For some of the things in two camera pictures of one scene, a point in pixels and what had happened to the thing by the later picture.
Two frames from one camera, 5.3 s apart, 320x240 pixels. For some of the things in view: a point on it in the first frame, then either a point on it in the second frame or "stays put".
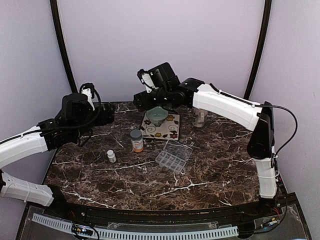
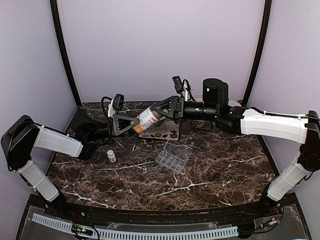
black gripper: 87,89 -> 118,102
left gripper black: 109,118 -> 115,130
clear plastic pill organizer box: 174,155 stays put
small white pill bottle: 111,156 stays put
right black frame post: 268,6 stays put
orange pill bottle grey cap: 136,138 -> 147,119
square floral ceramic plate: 169,130 stays put
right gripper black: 141,99 -> 177,106
